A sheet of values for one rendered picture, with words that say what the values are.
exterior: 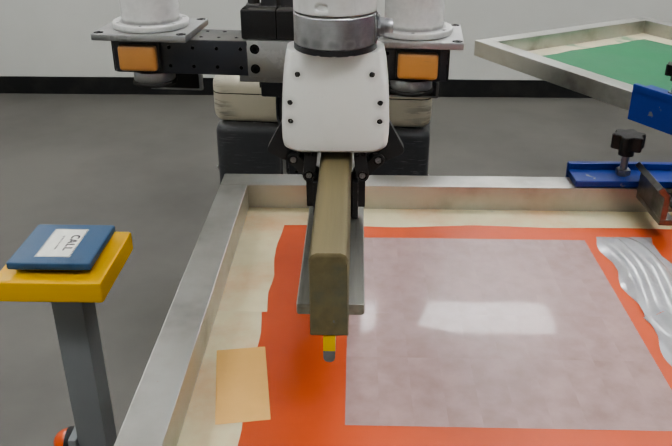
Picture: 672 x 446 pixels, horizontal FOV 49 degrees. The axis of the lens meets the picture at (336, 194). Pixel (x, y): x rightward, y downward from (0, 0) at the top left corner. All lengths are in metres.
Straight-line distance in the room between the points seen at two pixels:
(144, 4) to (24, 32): 3.77
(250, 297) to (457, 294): 0.23
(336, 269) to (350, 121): 0.18
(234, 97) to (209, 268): 1.05
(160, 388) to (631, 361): 0.45
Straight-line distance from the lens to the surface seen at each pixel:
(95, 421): 1.09
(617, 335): 0.82
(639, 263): 0.94
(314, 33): 0.65
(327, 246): 0.56
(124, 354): 2.40
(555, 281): 0.89
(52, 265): 0.92
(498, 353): 0.76
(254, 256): 0.91
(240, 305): 0.82
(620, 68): 1.81
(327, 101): 0.67
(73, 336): 1.01
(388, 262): 0.89
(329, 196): 0.63
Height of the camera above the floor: 1.41
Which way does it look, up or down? 25 degrees down
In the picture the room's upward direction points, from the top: straight up
